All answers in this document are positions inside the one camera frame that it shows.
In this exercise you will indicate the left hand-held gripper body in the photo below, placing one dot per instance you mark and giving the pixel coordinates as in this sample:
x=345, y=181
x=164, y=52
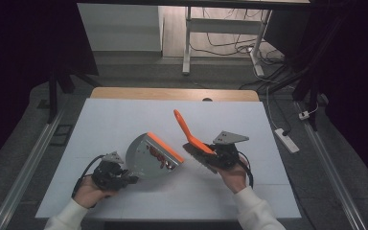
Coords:
x=108, y=174

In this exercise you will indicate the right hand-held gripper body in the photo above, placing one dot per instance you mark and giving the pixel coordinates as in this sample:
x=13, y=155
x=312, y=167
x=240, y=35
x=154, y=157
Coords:
x=226, y=155

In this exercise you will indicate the grey dustpan with orange edge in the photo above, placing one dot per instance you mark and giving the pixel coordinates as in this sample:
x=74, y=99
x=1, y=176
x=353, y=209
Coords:
x=147, y=159

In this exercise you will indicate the person's right hand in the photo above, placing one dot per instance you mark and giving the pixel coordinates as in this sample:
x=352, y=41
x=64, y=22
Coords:
x=234, y=179

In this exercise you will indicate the person's left hand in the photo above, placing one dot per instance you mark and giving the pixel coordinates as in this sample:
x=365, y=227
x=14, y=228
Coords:
x=87, y=193

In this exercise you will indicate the white table cover sheet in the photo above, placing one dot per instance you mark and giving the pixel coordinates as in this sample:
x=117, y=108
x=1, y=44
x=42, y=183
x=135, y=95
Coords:
x=172, y=198

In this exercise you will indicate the white power strip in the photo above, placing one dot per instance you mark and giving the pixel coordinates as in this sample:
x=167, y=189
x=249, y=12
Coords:
x=287, y=140

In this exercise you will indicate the wooden table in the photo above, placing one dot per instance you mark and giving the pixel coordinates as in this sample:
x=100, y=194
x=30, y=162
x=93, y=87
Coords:
x=172, y=94

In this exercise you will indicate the small white adapter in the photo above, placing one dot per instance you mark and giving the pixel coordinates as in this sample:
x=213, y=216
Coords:
x=304, y=115

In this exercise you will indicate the black stand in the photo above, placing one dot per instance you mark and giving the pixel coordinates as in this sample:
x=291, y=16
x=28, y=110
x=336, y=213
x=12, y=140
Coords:
x=52, y=96
x=306, y=86

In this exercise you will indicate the white cabinet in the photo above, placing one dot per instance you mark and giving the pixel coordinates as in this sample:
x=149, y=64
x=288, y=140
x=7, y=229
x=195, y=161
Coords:
x=121, y=28

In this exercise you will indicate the metal floor rail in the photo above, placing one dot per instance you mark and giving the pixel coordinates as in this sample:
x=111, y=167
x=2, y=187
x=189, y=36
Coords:
x=22, y=172
x=332, y=172

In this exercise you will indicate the white desk frame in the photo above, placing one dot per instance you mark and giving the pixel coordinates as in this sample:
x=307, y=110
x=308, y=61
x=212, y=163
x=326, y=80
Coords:
x=223, y=26

